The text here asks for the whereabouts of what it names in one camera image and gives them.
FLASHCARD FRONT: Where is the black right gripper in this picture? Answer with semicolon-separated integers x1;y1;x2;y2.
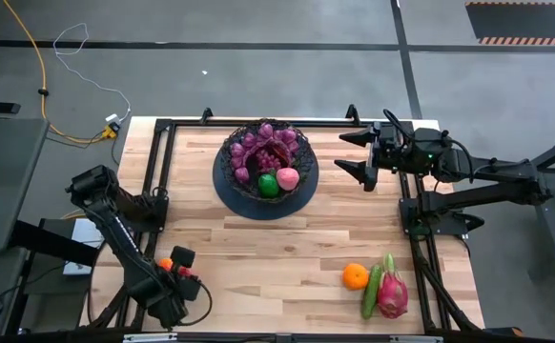
333;121;432;192

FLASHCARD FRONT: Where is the red chili pepper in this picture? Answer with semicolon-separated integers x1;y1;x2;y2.
271;141;295;166

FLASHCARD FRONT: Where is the pink peach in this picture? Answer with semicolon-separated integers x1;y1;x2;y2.
276;167;301;192

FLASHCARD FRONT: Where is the pale purple grape bunch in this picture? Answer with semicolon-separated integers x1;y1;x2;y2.
229;122;302;185

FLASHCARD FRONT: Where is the green lime fruit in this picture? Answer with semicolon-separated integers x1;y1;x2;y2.
257;173;281;200

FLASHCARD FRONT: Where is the orange fruit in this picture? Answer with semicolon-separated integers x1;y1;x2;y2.
341;262;370;292

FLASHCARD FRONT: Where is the green cucumber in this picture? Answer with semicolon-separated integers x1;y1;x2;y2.
360;264;384;321

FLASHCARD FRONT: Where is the pink dragon fruit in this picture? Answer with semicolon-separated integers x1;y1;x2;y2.
376;252;410;320

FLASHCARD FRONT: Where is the white power box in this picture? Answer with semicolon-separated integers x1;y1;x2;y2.
62;217;106;277

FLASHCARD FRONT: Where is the black support beam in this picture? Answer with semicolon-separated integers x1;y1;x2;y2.
9;219;100;269

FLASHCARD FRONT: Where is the black legged side desk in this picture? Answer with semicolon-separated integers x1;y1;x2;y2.
496;128;555;278

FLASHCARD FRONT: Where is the grey side desk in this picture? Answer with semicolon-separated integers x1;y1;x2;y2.
0;117;51;256

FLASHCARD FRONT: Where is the hazard striped floor mat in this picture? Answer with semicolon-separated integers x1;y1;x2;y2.
464;0;555;47

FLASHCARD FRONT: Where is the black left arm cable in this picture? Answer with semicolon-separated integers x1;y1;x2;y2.
175;279;214;328

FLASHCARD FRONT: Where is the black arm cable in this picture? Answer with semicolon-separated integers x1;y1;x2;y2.
382;108;477;186
175;279;214;328

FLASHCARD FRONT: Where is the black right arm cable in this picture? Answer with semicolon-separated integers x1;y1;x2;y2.
382;108;477;186

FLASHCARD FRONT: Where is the silver aluminium bracket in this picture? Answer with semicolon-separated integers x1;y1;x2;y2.
122;333;179;343
389;334;444;343

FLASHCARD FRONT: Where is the dark woven wire basket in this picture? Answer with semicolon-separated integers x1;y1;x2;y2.
218;117;319;204

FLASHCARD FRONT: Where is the black metal table frame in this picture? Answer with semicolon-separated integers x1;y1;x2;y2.
79;104;486;335

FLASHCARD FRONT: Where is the white floor cable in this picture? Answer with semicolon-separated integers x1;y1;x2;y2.
51;22;133;123

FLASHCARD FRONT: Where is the yellow floor cable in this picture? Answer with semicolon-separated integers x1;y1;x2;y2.
1;0;116;145

